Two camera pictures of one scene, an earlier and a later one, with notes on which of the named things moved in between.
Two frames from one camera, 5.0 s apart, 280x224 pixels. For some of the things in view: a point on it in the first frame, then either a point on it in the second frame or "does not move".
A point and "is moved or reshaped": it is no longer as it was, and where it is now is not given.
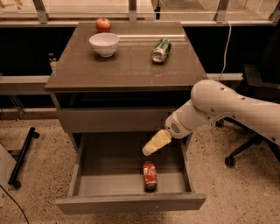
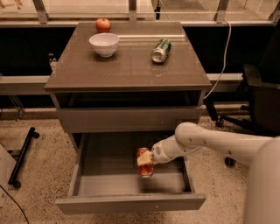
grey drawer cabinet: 115,103 does not move
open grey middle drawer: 106,173 does not move
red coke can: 150,176 is moved or reshaped
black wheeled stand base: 32,133 does not move
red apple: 103,24 does not move
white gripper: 174,125 to 158,152
